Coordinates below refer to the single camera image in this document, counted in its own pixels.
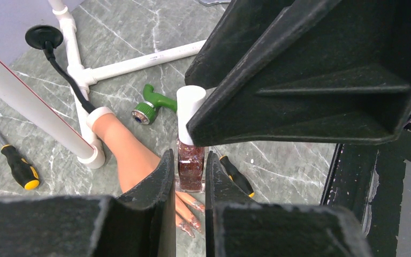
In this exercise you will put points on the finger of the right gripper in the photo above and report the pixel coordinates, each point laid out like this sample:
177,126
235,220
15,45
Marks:
240,26
323,71

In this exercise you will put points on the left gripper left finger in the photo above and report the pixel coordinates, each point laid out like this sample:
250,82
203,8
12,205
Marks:
137,223

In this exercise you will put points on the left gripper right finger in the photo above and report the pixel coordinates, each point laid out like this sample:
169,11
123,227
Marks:
237,225

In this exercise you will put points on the nail polish bottle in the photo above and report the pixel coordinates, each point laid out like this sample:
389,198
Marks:
190,157

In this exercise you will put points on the black yellow screwdriver near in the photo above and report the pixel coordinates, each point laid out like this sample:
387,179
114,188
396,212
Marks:
236,176

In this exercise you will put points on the black yellow screwdriver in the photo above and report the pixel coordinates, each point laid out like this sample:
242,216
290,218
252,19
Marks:
21,170
236,176

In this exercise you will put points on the mannequin practice hand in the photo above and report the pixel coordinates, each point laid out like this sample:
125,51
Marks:
135,162

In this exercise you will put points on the black yellow screwdriver far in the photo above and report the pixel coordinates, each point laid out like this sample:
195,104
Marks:
21,170

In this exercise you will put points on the green hose nozzle fitting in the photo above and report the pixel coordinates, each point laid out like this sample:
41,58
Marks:
146,111

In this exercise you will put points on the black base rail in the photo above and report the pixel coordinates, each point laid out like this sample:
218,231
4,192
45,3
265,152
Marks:
368,180

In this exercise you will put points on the black suction mount stalk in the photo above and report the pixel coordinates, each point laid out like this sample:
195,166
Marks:
56,64

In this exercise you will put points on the white PVC pipe frame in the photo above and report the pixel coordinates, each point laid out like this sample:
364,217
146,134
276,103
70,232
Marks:
85,145

